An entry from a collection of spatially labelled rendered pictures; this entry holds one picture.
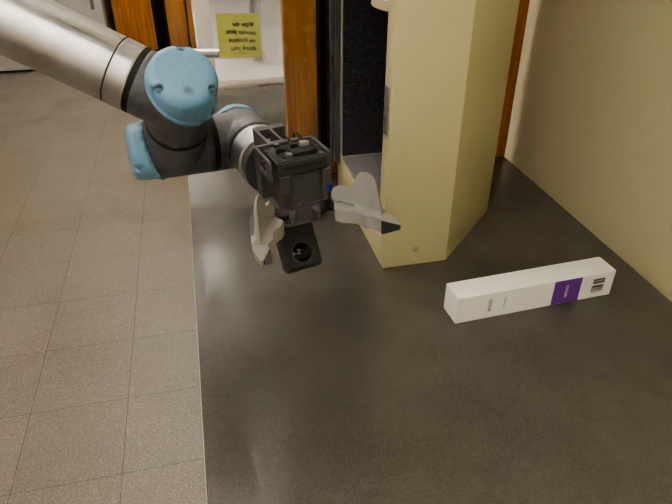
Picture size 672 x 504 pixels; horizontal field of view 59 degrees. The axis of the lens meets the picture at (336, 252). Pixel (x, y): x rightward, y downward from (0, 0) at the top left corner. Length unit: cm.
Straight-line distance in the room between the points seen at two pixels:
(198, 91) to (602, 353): 61
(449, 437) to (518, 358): 17
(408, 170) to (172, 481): 128
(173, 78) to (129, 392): 164
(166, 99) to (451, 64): 40
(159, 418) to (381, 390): 138
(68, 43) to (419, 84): 44
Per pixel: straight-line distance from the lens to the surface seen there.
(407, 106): 87
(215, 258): 102
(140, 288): 266
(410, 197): 93
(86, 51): 70
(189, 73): 67
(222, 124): 81
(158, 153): 77
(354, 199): 66
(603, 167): 118
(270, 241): 61
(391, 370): 80
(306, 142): 67
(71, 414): 219
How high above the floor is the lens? 149
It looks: 33 degrees down
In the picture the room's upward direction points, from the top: straight up
